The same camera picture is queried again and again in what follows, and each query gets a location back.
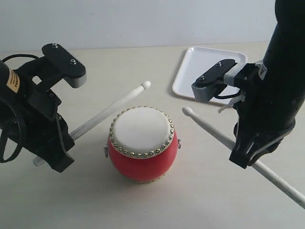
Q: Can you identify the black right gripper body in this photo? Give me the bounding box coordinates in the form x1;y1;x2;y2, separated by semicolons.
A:
233;63;305;153

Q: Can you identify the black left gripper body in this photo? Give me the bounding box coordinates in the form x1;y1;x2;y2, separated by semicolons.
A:
0;57;63;155

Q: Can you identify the white wooden drumstick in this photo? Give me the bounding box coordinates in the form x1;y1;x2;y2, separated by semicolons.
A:
182;106;305;209
32;81;152;167

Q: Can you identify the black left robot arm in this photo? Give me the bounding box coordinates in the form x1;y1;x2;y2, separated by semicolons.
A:
0;56;75;172

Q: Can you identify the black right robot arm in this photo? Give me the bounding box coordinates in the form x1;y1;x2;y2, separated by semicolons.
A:
229;0;305;168

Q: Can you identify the small red drum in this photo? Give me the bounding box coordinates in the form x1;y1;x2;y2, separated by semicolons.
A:
104;106;181;183

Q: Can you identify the white rectangular plastic tray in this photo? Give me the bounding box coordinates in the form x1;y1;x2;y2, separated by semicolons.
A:
172;46;247;106

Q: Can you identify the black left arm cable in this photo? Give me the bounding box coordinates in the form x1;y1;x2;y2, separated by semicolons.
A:
0;54;36;164

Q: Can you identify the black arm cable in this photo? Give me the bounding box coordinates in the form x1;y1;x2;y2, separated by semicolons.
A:
213;88;245;100
0;54;36;164

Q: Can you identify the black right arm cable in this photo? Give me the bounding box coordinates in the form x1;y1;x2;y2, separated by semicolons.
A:
213;88;245;100

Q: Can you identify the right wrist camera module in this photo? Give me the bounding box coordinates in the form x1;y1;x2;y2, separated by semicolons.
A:
191;59;246;103

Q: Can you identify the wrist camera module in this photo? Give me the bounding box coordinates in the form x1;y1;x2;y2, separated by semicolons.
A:
41;43;87;88
191;59;246;103

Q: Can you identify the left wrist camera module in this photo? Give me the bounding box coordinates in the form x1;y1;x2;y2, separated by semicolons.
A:
41;43;87;88

